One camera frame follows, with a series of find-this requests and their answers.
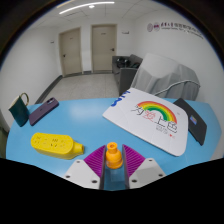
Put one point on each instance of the small round ceiling light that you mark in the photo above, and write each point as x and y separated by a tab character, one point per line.
91	6

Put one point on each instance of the beige door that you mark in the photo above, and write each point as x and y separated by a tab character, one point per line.
70	51
104	48

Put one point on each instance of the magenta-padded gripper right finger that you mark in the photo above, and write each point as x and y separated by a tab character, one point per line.
138	170

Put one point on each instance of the white rainbow-print bag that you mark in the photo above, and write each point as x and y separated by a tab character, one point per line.
140	123

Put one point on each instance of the black bag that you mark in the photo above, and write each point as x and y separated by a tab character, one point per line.
122	61

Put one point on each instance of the wall sign lettering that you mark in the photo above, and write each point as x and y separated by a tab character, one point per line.
173	28

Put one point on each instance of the grey sofa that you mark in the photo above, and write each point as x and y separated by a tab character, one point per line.
125	78

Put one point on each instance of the yellow power strip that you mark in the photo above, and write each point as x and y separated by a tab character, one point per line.
53	145

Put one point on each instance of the long ceiling light strip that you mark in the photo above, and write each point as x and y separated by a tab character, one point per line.
85	6

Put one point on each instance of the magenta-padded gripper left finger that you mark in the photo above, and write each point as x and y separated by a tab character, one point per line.
90	170

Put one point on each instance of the dark grey flat pad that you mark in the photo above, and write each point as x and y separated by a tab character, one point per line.
193	121

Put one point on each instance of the grey cloth-covered object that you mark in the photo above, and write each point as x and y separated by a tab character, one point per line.
166	78

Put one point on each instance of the teal mug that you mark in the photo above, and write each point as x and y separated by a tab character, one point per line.
19	111

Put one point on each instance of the purple smartphone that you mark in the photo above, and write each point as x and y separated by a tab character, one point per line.
43	110

